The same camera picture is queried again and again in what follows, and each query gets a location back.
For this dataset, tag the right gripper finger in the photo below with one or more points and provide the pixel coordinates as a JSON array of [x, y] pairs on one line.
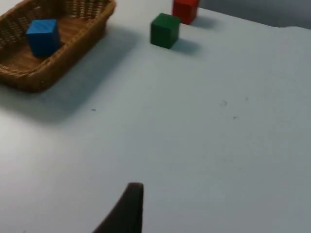
[[126, 213]]

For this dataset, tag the brown wicker basket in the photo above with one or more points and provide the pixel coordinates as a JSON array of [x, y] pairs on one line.
[[73, 31]]

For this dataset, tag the blue cube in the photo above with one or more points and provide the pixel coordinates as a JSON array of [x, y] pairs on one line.
[[43, 36]]

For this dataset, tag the green cube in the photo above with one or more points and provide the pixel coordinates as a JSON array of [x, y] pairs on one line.
[[164, 30]]

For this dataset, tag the red cube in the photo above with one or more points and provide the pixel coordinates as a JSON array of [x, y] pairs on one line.
[[185, 11]]

